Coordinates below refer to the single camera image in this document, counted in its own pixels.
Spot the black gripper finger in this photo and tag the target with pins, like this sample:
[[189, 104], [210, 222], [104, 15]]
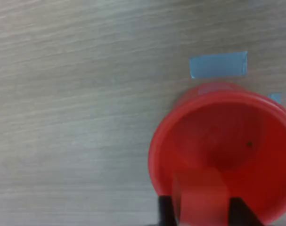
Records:
[[167, 212], [241, 214]]

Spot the red cube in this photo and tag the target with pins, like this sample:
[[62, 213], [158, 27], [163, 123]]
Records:
[[204, 202]]

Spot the red plastic bin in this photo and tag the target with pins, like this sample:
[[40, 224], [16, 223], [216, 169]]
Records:
[[227, 131]]

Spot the blue tape piece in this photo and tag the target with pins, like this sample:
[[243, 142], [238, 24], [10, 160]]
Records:
[[275, 97], [218, 64]]

